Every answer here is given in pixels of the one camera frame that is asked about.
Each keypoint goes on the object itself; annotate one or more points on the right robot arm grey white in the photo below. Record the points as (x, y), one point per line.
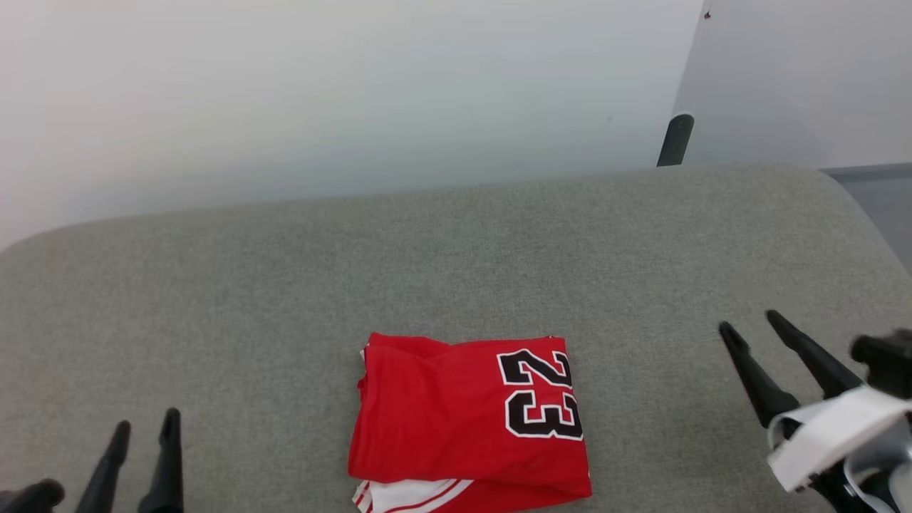
(894, 477)

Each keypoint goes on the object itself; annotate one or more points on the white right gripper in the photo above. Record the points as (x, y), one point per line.
(826, 434)

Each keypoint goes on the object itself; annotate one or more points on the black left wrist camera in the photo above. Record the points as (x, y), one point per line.
(32, 497)

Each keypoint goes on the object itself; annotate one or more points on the black slanted post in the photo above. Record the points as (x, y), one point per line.
(675, 141)

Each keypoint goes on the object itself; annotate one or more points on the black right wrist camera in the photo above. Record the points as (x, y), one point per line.
(887, 360)

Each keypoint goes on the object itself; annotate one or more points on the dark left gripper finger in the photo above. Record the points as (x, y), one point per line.
(167, 470)
(107, 470)

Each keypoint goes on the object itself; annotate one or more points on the red Bulls basketball jersey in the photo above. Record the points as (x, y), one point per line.
(442, 406)

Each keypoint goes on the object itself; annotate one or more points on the grey fabric sofa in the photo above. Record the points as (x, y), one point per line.
(285, 285)

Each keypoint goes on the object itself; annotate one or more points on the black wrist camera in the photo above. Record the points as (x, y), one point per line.
(887, 360)
(32, 497)

